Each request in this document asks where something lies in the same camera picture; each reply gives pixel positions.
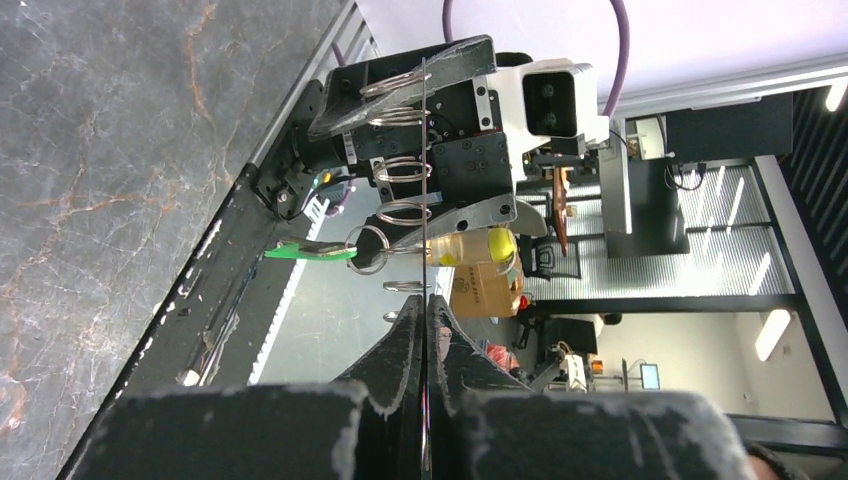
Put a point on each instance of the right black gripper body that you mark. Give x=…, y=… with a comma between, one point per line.
x=453, y=118

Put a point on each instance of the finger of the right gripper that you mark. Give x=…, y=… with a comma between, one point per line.
x=497, y=210
x=357, y=93

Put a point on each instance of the yellow capped clear bottle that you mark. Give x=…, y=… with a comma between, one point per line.
x=472, y=247

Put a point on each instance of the key with green tag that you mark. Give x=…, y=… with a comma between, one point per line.
x=303, y=249

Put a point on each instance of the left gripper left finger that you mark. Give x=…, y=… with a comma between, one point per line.
x=366, y=424

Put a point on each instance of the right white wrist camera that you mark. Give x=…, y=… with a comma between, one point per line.
x=547, y=99

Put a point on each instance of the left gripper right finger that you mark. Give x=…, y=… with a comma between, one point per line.
x=485, y=424

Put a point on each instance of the cardboard box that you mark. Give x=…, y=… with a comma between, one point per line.
x=480, y=291

